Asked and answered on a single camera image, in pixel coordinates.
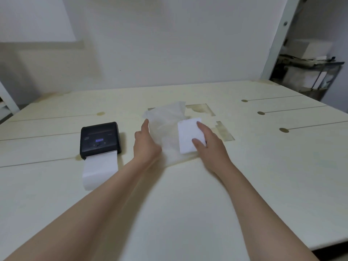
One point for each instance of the black portable label printer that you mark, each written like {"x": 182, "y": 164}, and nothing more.
{"x": 100, "y": 139}

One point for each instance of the white rectangular sponge block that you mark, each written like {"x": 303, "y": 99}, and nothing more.
{"x": 189, "y": 135}

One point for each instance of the translucent white plastic bag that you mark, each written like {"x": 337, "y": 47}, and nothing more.
{"x": 168, "y": 127}

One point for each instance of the person's left fingers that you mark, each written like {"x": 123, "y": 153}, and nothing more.
{"x": 144, "y": 127}

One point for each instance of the white cardboard box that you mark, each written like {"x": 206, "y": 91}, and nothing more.
{"x": 308, "y": 48}

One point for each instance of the white printer paper strip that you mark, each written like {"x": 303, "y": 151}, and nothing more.
{"x": 99, "y": 169}

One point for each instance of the person's right hand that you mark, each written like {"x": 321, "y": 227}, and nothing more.
{"x": 213, "y": 149}

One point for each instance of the white metal frame bar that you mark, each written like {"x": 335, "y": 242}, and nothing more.
{"x": 6, "y": 101}

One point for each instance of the person's right forearm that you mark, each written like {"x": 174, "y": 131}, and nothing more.
{"x": 261, "y": 214}

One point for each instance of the person's right thumb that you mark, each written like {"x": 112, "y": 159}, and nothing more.
{"x": 199, "y": 144}

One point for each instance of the white metal shelf post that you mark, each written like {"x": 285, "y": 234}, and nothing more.
{"x": 280, "y": 38}

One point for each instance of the person's left forearm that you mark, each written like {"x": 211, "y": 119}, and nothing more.
{"x": 81, "y": 214}

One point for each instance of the person's left hand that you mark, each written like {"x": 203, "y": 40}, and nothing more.
{"x": 145, "y": 148}

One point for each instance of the dark metal shelf rack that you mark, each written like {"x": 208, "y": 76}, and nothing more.
{"x": 307, "y": 70}

